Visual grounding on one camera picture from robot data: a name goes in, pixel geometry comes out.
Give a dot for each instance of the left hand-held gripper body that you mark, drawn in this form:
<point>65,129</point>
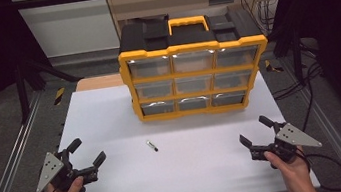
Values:
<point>50,168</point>

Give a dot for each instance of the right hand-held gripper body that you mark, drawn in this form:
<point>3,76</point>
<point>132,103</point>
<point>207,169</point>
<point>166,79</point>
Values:
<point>293,136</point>

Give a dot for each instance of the small black marker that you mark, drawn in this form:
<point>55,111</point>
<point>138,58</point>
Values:
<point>152,146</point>

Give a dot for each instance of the single clear plastic drawer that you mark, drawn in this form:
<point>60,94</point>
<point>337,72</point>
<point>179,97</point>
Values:
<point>194,62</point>

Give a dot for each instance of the yellow black storage organizer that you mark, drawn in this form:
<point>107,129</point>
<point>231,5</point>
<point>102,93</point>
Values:
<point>147,38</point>

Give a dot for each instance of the person's right hand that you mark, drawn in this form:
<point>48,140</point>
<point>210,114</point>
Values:
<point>293,169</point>

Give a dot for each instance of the yellow black tape strip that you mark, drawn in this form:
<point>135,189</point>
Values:
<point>269,66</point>
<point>59,95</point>

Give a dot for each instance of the black metal stand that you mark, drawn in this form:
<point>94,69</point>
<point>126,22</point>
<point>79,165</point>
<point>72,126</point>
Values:
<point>22,93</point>
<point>296,54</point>

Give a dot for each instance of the grid of clear organizer bins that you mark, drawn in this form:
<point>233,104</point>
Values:
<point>154,89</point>

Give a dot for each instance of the white partition panel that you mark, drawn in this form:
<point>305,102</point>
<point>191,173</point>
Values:
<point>71,29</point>

